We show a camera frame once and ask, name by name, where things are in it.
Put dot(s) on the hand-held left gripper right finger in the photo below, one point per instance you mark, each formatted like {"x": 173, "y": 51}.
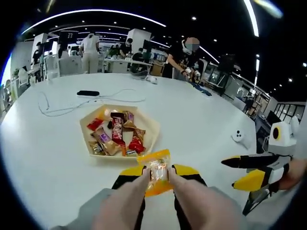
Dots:
{"x": 187, "y": 169}

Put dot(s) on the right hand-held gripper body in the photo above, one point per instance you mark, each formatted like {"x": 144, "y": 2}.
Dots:
{"x": 283, "y": 141}

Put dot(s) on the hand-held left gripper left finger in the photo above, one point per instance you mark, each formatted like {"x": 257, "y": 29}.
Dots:
{"x": 132, "y": 171}

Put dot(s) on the yellow clear snack packet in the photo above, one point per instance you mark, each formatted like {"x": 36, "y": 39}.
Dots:
{"x": 157, "y": 172}

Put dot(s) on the orange red snack packet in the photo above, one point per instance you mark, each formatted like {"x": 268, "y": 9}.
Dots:
{"x": 137, "y": 141}

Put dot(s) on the pale pink food tongs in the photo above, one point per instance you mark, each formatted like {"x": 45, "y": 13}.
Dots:
{"x": 124, "y": 203}

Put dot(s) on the gold snack packet purple label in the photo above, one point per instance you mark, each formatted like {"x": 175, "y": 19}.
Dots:
{"x": 104, "y": 140}

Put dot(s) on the dark red snack bar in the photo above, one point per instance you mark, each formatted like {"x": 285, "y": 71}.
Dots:
{"x": 117, "y": 130}

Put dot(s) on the purple and gold snack packet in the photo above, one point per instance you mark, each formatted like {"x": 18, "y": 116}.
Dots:
{"x": 128, "y": 119}

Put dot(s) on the hexagonal cream container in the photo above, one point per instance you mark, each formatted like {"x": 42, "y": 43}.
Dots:
{"x": 148, "y": 119}

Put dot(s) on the small red snack packet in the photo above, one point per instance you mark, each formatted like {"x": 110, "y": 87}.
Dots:
{"x": 94, "y": 123}

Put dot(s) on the person's right hand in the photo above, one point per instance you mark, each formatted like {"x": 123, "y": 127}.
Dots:
{"x": 292, "y": 175}

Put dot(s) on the black computer monitor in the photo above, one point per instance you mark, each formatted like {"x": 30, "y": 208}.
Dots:
{"x": 272, "y": 118}

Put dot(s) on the white handheld controller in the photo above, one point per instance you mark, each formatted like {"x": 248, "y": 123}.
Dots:
{"x": 151, "y": 79}
{"x": 238, "y": 136}

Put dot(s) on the blue cloth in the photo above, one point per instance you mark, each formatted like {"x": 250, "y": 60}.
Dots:
{"x": 201, "y": 89}

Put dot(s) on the black power bank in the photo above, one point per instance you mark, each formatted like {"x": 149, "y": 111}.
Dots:
{"x": 87, "y": 93}

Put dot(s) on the black screen on tripod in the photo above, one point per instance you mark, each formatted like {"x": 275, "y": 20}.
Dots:
{"x": 226, "y": 63}

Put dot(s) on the grey headset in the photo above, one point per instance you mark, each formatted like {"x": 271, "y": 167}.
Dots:
{"x": 140, "y": 73}

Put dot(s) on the white office desk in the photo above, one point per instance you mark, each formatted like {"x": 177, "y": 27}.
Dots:
{"x": 127, "y": 64}

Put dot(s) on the potted green plant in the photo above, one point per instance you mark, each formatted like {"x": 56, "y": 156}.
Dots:
{"x": 112, "y": 51}

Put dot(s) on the white office chair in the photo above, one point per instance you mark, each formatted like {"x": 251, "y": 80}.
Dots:
{"x": 70, "y": 65}
{"x": 51, "y": 67}

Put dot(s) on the ceiling light strip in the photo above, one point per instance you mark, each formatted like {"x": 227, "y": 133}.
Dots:
{"x": 100, "y": 10}
{"x": 254, "y": 18}

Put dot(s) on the black display with white marks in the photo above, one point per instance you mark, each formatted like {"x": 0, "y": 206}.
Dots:
{"x": 68, "y": 37}

